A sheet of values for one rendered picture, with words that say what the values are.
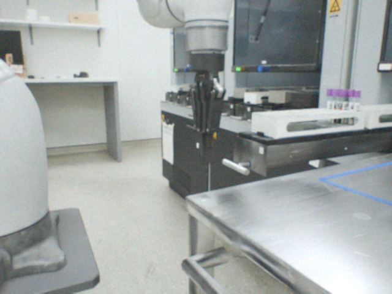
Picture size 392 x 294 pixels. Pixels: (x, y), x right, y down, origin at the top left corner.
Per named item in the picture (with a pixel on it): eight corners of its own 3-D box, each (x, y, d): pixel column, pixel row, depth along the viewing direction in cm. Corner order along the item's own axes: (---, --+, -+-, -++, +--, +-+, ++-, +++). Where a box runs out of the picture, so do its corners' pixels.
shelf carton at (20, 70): (8, 78, 332) (5, 54, 327) (10, 78, 352) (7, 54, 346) (26, 78, 339) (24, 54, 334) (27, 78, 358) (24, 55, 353)
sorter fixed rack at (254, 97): (290, 102, 177) (290, 90, 176) (303, 104, 168) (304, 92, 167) (243, 105, 165) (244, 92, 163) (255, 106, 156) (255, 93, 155)
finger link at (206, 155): (212, 131, 73) (213, 132, 72) (211, 162, 74) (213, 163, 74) (199, 132, 72) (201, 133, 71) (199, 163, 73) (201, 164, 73)
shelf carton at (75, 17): (70, 23, 347) (70, 11, 344) (69, 26, 366) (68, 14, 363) (99, 25, 358) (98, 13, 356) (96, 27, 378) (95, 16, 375)
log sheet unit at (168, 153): (162, 159, 275) (161, 116, 267) (174, 167, 251) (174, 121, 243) (159, 159, 274) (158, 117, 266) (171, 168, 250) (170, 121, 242)
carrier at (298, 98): (314, 109, 131) (315, 94, 129) (310, 109, 130) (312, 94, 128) (294, 106, 141) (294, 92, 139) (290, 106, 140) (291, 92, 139)
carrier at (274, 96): (288, 105, 144) (289, 91, 143) (285, 105, 143) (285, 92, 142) (271, 103, 154) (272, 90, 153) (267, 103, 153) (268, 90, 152)
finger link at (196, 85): (197, 81, 69) (194, 81, 71) (196, 133, 72) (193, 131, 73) (213, 81, 71) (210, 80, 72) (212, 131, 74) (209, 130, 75)
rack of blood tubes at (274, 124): (334, 128, 96) (336, 107, 95) (364, 134, 87) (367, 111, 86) (249, 136, 84) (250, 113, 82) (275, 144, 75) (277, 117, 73)
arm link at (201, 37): (215, 27, 73) (215, 55, 74) (177, 25, 69) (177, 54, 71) (237, 22, 65) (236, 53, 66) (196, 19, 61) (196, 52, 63)
